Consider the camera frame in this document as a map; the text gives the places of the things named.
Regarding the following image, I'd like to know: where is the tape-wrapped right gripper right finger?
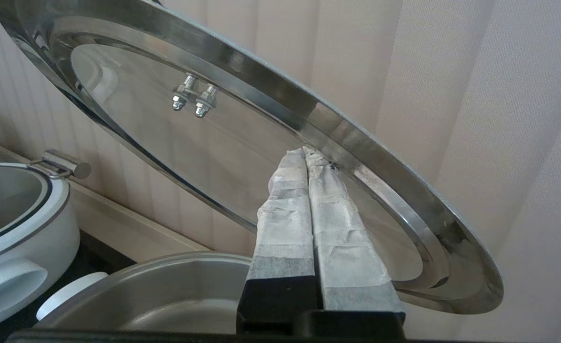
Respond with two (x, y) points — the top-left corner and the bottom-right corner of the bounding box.
(303, 144), (408, 316)

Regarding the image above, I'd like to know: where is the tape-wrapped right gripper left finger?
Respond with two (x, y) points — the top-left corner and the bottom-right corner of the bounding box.
(237, 147), (324, 335)

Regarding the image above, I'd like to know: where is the glass lid with steel handle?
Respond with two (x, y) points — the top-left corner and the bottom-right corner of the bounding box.
(0, 0), (506, 316)

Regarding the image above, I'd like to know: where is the white pot with steel interior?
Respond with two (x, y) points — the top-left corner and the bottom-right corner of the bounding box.
(34, 251), (258, 335)

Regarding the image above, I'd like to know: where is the wide white pot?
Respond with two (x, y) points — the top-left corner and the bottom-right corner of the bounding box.
(0, 181), (82, 335)

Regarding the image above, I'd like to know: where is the large black glass cooktop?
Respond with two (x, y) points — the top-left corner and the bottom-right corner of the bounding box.
(0, 230), (137, 343)

